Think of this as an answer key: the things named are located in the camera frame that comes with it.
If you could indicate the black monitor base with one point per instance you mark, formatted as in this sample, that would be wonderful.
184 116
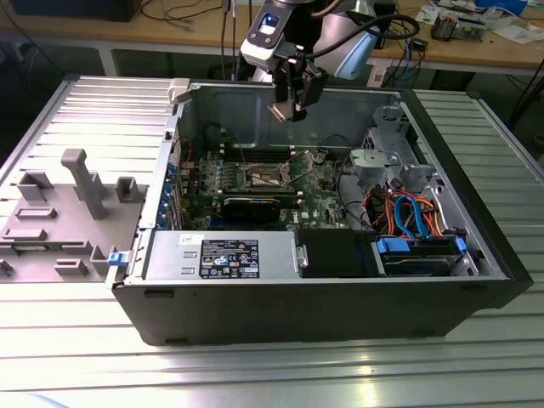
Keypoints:
72 8

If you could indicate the grey plastic parts rack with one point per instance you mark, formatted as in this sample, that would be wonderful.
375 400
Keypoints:
64 212

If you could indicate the CPU socket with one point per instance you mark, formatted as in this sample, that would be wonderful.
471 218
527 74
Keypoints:
263 176

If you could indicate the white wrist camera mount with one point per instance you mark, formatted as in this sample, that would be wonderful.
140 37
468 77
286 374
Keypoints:
261 49

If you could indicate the grey plastic bay bracket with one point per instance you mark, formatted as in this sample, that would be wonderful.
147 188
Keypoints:
418 174

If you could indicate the blue box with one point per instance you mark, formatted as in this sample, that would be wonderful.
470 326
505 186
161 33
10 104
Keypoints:
501 4

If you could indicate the grey case release latch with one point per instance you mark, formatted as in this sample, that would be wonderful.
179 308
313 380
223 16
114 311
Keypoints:
178 90

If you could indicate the black power supply label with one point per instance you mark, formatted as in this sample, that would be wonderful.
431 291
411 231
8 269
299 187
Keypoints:
229 259

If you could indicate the coin battery holder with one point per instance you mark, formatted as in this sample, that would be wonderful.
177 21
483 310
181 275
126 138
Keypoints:
319 158

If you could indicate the blue case latch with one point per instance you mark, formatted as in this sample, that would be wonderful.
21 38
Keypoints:
117 259

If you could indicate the silver power supply unit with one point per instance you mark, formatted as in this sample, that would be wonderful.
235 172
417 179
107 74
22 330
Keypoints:
170 255

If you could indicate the black RAM slot row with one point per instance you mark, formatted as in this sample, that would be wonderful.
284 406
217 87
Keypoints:
255 192
231 155

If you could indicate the hard disk blue carrier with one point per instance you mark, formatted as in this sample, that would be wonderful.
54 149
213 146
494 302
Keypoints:
418 264

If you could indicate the metal heatsink cooler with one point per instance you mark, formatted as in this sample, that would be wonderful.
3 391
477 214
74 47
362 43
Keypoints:
444 27

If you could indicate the silver metal drive bracket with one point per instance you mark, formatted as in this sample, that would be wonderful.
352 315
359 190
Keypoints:
372 166

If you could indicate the black open PC case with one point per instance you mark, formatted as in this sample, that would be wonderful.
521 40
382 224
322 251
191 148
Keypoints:
297 314

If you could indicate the small black adapter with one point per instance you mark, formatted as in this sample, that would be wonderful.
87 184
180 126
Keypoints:
418 44

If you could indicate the wooden workbench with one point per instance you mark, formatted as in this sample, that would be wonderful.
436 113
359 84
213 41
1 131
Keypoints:
127 32

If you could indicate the white paper sheets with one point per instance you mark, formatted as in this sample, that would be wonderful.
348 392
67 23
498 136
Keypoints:
516 34

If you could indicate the black graphics card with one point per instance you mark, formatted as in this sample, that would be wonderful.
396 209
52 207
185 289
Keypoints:
251 210

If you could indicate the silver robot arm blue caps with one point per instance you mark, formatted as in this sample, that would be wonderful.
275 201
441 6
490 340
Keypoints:
340 34

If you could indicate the green motherboard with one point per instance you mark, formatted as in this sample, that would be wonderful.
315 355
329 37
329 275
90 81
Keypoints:
314 200

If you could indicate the grey drive cage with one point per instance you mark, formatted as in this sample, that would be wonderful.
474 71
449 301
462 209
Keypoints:
387 127

